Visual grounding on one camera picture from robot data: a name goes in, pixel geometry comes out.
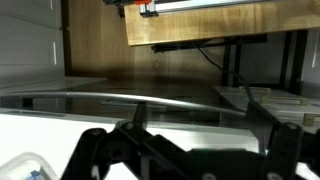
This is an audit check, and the grey aluminium rail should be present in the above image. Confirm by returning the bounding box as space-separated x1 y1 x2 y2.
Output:
103 0 268 15

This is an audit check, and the wooden desk top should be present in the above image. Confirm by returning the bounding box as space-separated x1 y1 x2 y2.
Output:
123 0 320 47

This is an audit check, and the curved grey metal bar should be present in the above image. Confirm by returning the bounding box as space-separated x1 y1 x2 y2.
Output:
0 91 248 118

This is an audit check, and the black metal desk frame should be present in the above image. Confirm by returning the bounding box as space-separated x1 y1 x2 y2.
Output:
151 29 309 96

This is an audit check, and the red and grey clamp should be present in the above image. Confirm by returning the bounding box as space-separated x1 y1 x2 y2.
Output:
134 0 160 18

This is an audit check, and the black cable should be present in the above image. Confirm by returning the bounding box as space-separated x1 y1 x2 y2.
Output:
192 40 264 105

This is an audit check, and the brass drawer handle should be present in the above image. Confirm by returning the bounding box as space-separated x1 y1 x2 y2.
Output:
302 112 320 127
238 85 272 95
260 95 309 107

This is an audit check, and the clear plastic bowl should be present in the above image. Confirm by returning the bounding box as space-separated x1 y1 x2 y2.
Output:
0 152 61 180

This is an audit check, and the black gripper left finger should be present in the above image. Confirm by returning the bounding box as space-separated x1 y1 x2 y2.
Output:
61 101 201 180

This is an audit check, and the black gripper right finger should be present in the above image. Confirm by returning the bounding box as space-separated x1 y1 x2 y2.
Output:
246 101 320 180

